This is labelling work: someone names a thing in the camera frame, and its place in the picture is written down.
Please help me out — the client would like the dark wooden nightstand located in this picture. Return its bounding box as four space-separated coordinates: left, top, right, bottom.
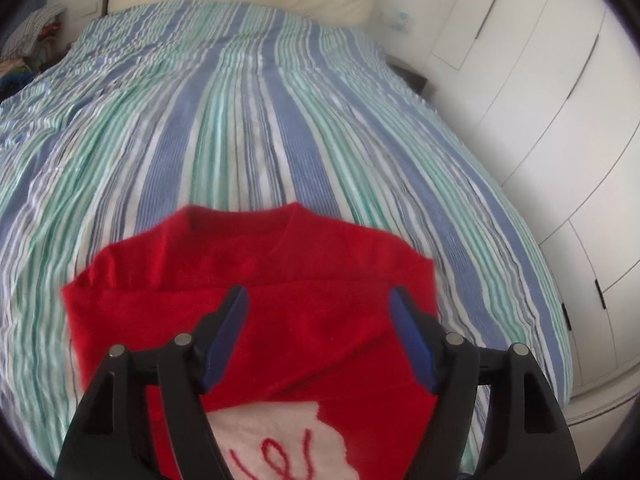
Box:
387 57 428 93

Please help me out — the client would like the pile of mixed clothes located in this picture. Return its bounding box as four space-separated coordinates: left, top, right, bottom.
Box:
0 4 68 101

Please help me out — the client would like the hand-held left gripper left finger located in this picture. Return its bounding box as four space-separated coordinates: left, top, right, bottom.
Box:
54 285 250 480

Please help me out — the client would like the red knit sweater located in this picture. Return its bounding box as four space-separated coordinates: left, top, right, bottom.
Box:
60 201 441 480

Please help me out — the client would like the blue green striped bedspread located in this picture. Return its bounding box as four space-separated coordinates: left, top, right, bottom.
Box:
0 0 573 480

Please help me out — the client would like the white wardrobe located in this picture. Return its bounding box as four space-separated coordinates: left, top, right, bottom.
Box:
427 0 640 411

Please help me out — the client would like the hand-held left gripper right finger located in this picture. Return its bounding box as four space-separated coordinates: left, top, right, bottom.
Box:
389 286 583 480

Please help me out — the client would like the white wall socket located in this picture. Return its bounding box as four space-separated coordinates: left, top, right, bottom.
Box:
382 10 412 32

